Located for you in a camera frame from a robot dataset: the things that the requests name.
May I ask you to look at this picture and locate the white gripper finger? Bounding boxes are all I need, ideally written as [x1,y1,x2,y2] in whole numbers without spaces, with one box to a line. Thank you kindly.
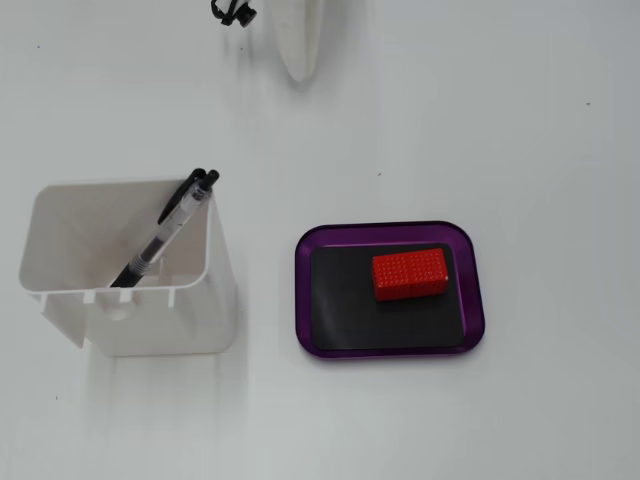
[306,0,324,71]
[269,0,316,84]

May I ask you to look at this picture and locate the black clear ballpoint pen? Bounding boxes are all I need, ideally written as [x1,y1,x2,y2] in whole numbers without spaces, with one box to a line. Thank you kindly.
[109,168,222,289]

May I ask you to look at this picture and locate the white plastic pen holder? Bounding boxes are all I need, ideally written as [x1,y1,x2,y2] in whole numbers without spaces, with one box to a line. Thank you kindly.
[18,177,237,358]

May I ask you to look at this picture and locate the purple metal tray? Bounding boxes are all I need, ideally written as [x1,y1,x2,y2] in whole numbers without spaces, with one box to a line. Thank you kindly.
[293,219,487,362]

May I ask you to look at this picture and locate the red studded block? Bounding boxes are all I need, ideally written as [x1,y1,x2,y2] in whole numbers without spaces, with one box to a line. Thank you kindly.
[371,247,450,304]

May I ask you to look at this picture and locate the black cable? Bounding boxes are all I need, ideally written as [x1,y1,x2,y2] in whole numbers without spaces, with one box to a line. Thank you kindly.
[209,0,258,29]

